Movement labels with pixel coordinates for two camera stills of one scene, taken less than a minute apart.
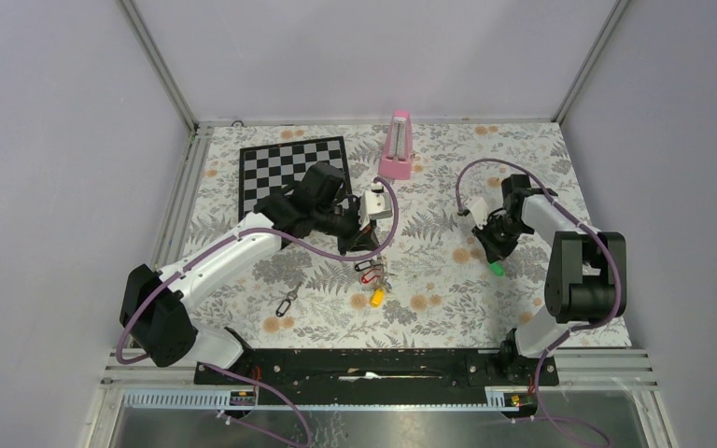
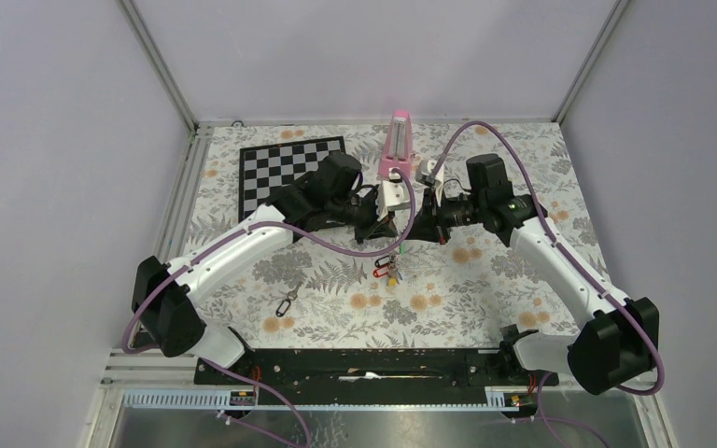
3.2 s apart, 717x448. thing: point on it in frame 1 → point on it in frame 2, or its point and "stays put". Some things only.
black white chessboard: (265, 170) stays put
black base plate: (386, 375) stays put
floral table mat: (427, 287) stays put
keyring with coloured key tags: (377, 276) → (386, 265)
